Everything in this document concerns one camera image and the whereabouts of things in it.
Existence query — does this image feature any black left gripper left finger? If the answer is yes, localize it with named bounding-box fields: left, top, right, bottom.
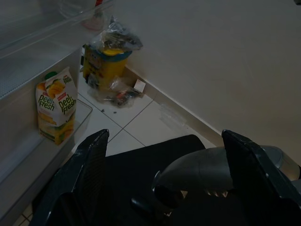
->
left=28, top=129, right=110, bottom=226

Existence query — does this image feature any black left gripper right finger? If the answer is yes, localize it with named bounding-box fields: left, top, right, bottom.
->
left=221, top=129, right=301, bottom=226

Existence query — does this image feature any Peel Fresh juice carton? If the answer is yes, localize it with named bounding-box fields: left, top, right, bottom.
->
left=35, top=66, right=78, bottom=146

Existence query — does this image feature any black floor mat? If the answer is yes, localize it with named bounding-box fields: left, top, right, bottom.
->
left=32, top=134, right=301, bottom=226

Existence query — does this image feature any black robot foot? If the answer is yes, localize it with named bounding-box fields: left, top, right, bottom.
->
left=130, top=185, right=182, bottom=218

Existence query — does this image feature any clear plastic bag of rubbish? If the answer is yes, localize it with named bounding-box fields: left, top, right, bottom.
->
left=87, top=74, right=144, bottom=109
left=89, top=15, right=144, bottom=54

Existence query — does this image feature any small white box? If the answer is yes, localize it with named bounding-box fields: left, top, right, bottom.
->
left=134, top=79, right=146, bottom=92

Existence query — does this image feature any yellow cartoon trash bin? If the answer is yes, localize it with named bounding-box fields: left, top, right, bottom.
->
left=82, top=43, right=133, bottom=91

